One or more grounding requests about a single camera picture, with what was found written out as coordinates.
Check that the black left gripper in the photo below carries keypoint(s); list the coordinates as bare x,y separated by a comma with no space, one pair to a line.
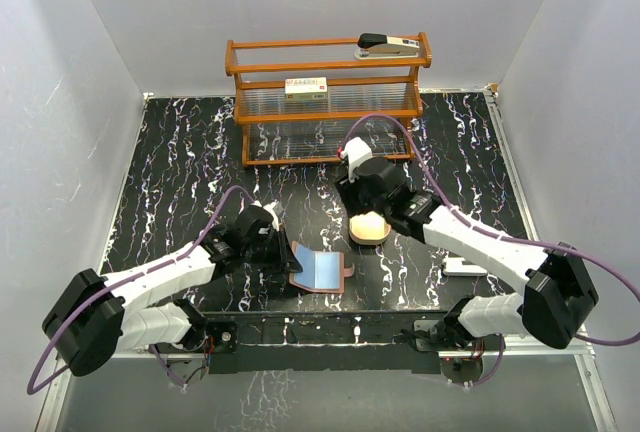
284,251

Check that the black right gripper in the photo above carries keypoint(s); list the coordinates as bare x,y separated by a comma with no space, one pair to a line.
348,190

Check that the pink leather card holder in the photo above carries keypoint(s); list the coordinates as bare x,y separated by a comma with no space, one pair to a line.
322,271

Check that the tan oval plastic tray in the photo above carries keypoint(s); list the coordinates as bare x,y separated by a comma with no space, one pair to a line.
369,229

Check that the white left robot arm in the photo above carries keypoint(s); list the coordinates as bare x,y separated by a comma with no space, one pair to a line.
98,316

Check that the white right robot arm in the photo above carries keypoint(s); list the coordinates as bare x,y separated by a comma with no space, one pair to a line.
552,292

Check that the small white flat device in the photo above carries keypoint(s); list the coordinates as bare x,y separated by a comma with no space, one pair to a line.
458,266

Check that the wooden three-tier shelf rack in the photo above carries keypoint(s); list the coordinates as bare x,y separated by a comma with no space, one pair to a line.
280,132

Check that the white staples box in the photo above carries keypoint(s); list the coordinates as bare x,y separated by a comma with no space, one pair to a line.
305,89

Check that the black and white stapler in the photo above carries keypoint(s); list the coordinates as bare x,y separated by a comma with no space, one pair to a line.
380,46

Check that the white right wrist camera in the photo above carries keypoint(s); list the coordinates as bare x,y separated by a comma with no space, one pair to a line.
355,152

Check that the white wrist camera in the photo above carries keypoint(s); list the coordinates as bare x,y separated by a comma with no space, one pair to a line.
355,152
275,209

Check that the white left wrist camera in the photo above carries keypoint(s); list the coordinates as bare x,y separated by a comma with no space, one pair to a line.
275,209

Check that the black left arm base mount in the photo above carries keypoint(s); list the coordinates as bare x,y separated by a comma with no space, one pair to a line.
221,337

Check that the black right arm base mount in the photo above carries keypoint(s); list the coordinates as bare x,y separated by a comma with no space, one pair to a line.
433,335

